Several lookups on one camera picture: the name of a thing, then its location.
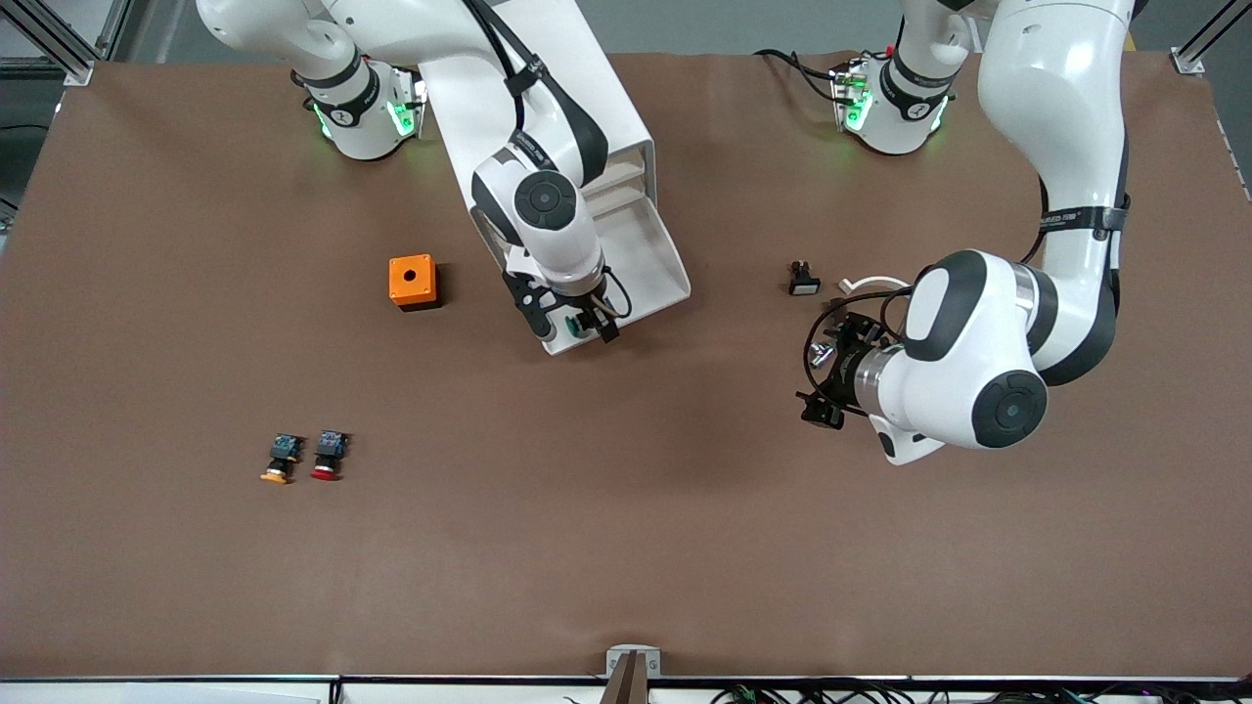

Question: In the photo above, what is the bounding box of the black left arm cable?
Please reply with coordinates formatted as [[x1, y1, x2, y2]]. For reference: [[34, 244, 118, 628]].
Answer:
[[803, 286, 916, 394]]

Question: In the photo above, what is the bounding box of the black base cable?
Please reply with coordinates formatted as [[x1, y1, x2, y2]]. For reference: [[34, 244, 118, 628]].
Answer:
[[751, 48, 844, 102]]

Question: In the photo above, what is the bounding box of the grey metal bracket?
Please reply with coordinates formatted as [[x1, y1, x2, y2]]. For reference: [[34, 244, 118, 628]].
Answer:
[[605, 645, 662, 678]]

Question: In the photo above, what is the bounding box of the aluminium frame profile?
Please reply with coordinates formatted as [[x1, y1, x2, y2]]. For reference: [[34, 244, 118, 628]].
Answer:
[[1172, 0, 1252, 76], [0, 0, 133, 87]]

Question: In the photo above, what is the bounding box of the red push button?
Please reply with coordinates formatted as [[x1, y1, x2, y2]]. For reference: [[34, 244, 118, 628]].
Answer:
[[310, 429, 350, 482]]

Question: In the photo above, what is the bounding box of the yellow push button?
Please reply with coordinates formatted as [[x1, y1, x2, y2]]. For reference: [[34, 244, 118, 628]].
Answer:
[[260, 433, 304, 485]]

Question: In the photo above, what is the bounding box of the orange button box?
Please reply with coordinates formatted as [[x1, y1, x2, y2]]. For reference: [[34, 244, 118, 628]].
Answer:
[[388, 254, 443, 312]]

